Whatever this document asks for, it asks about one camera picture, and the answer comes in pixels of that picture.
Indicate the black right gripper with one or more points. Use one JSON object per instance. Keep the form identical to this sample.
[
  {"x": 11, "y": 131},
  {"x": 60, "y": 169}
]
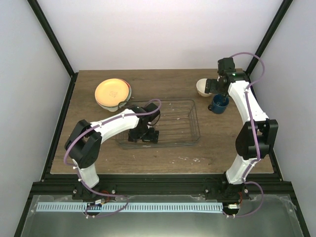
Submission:
[{"x": 212, "y": 88}]

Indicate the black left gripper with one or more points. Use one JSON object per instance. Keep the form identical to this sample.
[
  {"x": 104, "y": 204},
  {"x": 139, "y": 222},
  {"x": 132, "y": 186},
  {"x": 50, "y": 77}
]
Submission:
[{"x": 149, "y": 138}]

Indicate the dark blue ceramic mug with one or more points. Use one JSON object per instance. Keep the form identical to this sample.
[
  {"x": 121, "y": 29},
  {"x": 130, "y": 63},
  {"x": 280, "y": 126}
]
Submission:
[{"x": 218, "y": 104}]

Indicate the small cream ceramic bowl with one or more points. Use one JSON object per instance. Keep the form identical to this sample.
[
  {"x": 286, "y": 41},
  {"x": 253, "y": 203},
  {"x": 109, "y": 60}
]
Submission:
[{"x": 200, "y": 85}]

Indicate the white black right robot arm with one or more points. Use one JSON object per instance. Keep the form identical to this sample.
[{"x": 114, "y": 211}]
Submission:
[{"x": 258, "y": 134}]

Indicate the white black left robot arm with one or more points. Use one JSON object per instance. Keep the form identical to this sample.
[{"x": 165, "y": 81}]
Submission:
[{"x": 83, "y": 145}]

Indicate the white bowl green red rim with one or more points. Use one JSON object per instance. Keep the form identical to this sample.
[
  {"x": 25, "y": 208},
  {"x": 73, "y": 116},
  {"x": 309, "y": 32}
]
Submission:
[{"x": 120, "y": 104}]

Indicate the yellow ceramic plate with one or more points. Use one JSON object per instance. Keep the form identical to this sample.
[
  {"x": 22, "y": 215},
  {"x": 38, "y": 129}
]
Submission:
[{"x": 111, "y": 91}]

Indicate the light blue slotted strip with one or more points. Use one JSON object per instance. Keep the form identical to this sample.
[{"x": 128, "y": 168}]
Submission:
[{"x": 198, "y": 207}]

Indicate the clear acrylic front panel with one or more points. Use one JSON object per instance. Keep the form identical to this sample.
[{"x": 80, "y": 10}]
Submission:
[{"x": 271, "y": 216}]

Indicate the black wire dish rack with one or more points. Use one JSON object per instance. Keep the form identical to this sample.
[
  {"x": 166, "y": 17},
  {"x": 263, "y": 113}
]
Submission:
[{"x": 177, "y": 126}]

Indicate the black right frame post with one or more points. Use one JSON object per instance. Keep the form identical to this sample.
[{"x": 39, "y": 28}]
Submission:
[{"x": 277, "y": 19}]

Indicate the black frame post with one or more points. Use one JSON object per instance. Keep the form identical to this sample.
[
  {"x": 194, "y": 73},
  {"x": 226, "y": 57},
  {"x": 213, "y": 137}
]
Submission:
[
  {"x": 277, "y": 19},
  {"x": 37, "y": 10}
]

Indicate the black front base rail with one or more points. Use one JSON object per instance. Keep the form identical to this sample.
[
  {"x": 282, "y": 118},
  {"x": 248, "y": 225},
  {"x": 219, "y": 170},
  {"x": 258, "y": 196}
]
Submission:
[{"x": 212, "y": 186}]

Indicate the black left frame post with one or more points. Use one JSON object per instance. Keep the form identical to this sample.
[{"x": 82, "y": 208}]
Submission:
[{"x": 37, "y": 10}]

